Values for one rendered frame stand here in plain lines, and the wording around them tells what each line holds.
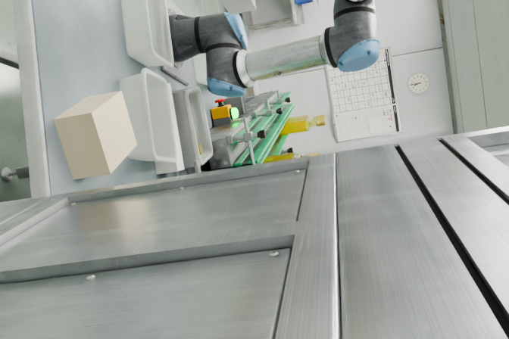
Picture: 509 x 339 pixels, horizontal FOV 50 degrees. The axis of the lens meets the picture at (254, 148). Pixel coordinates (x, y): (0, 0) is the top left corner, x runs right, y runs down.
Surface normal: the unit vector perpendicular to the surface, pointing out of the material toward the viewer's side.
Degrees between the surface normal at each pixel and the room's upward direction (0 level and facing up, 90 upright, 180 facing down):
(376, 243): 90
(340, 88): 90
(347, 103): 90
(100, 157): 90
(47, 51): 0
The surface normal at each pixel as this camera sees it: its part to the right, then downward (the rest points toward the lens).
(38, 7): 0.97, -0.15
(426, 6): -0.14, 0.18
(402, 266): -0.18, -0.97
